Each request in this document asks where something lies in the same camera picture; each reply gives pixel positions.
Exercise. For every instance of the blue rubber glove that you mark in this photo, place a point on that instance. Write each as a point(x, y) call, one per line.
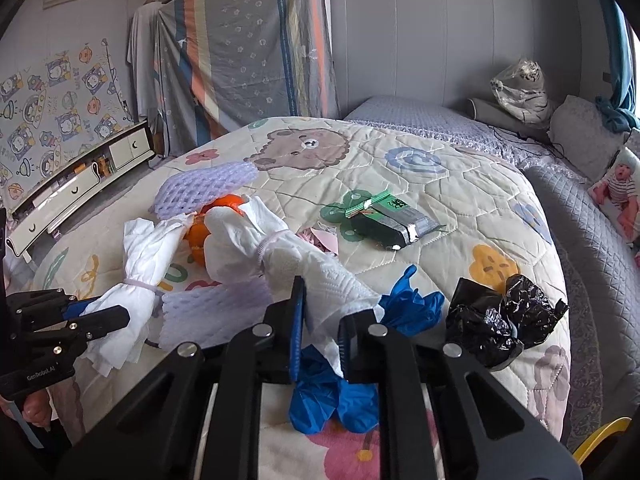
point(415, 305)
point(325, 395)

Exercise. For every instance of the grey patterned cushion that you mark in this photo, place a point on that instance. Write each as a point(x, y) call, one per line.
point(634, 141)

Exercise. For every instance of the small orange yellow object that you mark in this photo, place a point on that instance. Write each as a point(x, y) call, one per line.
point(102, 166)

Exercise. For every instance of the cartoon wall poster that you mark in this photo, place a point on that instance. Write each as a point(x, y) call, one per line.
point(55, 105)

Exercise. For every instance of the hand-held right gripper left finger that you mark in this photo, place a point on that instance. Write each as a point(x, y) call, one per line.
point(299, 320)

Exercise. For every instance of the baby print pillow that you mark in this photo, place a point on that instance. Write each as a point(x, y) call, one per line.
point(617, 195)

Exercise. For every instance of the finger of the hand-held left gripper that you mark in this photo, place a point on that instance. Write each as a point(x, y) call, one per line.
point(107, 317)
point(75, 308)

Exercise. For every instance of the green snack bag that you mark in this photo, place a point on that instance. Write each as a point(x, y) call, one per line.
point(385, 220)

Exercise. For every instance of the large white tissue bundle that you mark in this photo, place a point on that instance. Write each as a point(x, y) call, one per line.
point(300, 260)

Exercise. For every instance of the person's left hand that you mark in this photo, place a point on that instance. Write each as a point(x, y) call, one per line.
point(37, 410)

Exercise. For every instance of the pink crumpled wrapper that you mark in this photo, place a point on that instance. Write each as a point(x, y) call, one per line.
point(322, 240)

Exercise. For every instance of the tiger plush in plastic bag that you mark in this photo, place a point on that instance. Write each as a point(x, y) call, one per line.
point(525, 90)

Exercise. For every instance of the white hanging garment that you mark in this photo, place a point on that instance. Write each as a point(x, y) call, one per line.
point(142, 60)

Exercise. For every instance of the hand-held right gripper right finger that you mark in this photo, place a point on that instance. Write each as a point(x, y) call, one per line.
point(343, 345)

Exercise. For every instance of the blue curtain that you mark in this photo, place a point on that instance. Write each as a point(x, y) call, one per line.
point(620, 60)

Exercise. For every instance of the small white tissue bundle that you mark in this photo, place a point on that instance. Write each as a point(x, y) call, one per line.
point(145, 255)

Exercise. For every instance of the cartoon bear printed quilt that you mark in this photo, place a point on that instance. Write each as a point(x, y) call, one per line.
point(450, 220)

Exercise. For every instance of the yellow plastic object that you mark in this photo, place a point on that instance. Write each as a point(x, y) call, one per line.
point(600, 437)

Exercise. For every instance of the lavender lace bedspread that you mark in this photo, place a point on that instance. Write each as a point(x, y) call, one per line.
point(425, 120)

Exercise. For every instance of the dark grey bolster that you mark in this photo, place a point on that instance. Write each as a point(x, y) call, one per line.
point(487, 110)

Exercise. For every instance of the striped floral hanging sheet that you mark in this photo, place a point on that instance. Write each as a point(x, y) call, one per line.
point(240, 60)

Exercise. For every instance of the white drawer cabinet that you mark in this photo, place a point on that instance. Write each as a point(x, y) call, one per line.
point(127, 150)

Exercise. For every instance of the grey quilted cover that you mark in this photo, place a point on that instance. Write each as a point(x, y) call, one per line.
point(580, 230)

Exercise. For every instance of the black plastic bag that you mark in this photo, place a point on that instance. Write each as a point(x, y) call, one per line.
point(490, 325)

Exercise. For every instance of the grey quilted pillow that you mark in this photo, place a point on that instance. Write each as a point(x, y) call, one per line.
point(580, 135)

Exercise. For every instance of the purple foam fruit net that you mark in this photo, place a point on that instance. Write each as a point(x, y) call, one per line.
point(200, 190)
point(215, 310)

